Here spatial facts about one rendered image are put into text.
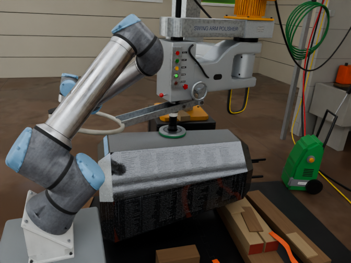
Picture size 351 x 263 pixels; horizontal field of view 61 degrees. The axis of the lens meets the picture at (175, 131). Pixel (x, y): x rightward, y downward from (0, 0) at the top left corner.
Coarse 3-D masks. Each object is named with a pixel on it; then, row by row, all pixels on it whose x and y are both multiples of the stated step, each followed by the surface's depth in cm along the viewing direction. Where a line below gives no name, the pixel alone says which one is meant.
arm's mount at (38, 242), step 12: (24, 216) 105; (24, 228) 102; (36, 228) 105; (72, 228) 121; (36, 240) 106; (48, 240) 108; (60, 240) 109; (72, 240) 114; (36, 252) 108; (48, 252) 110; (60, 252) 111; (72, 252) 115
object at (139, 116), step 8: (160, 104) 228; (184, 104) 226; (192, 104) 230; (128, 112) 217; (136, 112) 219; (144, 112) 223; (152, 112) 214; (160, 112) 217; (168, 112) 221; (128, 120) 206; (136, 120) 209; (144, 120) 212
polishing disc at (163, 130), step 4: (160, 128) 237; (164, 128) 237; (180, 128) 239; (184, 128) 240; (160, 132) 232; (164, 132) 230; (168, 132) 231; (172, 132) 231; (176, 132) 232; (180, 132) 232; (184, 132) 233
